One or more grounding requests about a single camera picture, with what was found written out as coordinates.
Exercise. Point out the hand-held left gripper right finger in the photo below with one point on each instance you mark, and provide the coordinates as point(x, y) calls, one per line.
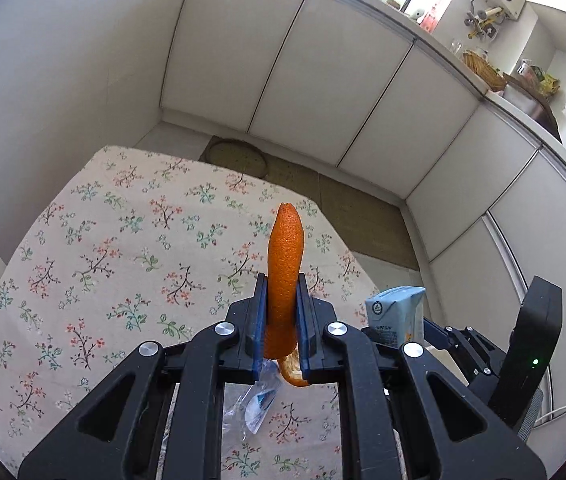
point(304, 320)

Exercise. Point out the yellow green food packet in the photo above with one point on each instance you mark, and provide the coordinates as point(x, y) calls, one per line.
point(545, 81)

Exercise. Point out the floral tablecloth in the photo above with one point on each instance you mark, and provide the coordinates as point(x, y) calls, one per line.
point(88, 285)

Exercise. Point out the long orange peel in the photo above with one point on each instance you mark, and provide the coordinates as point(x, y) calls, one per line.
point(283, 270)

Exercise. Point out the clear plastic wrapper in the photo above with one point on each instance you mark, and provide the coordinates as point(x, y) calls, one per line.
point(255, 402)

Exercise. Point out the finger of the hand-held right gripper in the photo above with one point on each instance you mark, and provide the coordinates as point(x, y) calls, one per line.
point(473, 355)

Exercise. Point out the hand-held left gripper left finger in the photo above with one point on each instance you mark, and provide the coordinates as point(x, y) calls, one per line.
point(259, 320)

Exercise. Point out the woven basket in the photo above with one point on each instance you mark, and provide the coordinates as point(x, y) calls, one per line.
point(483, 70)

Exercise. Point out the white kitchen cabinets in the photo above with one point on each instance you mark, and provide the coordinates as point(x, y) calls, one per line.
point(363, 85)

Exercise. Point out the light blue milk carton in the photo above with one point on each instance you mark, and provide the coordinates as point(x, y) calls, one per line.
point(395, 310)

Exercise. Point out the metal pot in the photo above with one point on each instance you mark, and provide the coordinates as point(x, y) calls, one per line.
point(528, 102)

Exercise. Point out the round woven mat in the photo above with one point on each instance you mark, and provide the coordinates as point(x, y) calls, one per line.
point(235, 157)

